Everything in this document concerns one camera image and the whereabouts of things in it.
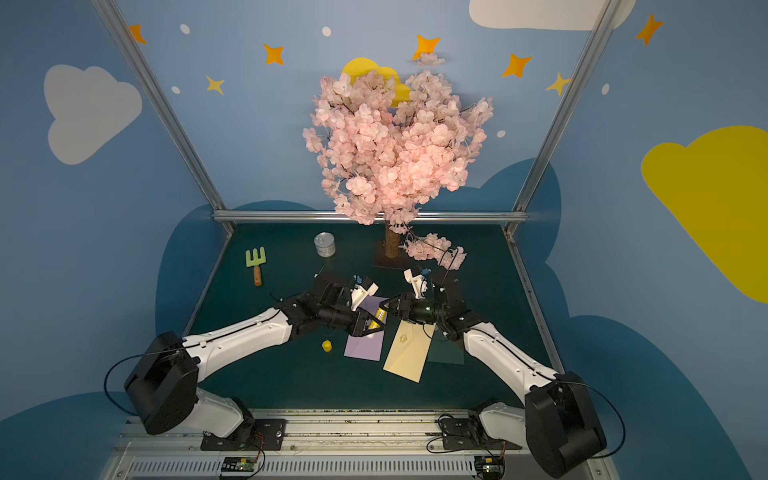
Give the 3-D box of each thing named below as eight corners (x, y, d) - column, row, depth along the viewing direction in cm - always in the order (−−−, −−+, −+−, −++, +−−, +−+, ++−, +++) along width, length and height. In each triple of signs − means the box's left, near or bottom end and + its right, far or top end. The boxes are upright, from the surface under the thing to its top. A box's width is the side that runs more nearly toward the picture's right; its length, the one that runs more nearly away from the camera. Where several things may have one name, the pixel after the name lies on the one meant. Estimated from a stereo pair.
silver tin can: (314, 257, 113) (312, 248, 109) (318, 241, 118) (315, 232, 114) (334, 257, 113) (332, 248, 109) (336, 242, 118) (334, 232, 114)
